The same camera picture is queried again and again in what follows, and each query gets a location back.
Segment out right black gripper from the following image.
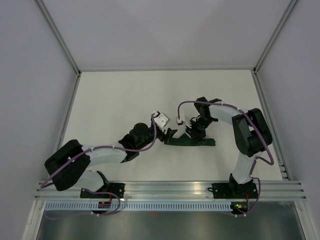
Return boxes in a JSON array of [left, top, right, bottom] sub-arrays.
[[186, 116, 215, 146]]

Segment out dark green cloth napkin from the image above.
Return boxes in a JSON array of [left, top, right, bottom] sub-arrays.
[[164, 133, 216, 147]]

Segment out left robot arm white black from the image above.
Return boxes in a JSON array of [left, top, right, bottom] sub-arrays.
[[40, 122, 177, 198]]

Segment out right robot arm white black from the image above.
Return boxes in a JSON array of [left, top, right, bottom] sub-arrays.
[[185, 97, 273, 200]]

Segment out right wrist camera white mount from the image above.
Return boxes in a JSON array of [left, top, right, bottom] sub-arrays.
[[176, 114, 188, 126]]

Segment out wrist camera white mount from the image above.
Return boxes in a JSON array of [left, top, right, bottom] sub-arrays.
[[151, 111, 170, 131], [176, 114, 188, 126]]

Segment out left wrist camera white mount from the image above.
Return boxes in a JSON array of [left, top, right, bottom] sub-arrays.
[[151, 111, 170, 131]]

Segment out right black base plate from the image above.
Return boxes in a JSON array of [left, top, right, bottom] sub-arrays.
[[211, 181, 258, 199]]

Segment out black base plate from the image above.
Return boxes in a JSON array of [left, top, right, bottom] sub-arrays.
[[211, 181, 258, 199], [80, 182, 125, 199]]

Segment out aluminium front rail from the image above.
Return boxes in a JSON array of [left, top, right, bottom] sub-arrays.
[[34, 180, 307, 201]]

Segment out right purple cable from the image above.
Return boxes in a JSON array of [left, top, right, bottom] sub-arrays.
[[176, 100, 275, 218]]

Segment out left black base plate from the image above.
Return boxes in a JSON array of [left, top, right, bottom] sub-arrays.
[[80, 182, 125, 199]]

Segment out white slotted cable duct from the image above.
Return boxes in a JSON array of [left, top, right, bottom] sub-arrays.
[[44, 200, 232, 212]]

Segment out right aluminium frame post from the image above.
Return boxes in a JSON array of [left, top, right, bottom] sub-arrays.
[[251, 0, 300, 75]]

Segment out aluminium frame post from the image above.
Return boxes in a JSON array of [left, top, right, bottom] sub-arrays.
[[251, 0, 300, 75], [34, 0, 81, 76]]

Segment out left aluminium frame post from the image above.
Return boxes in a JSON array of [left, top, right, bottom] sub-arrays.
[[34, 0, 81, 76]]

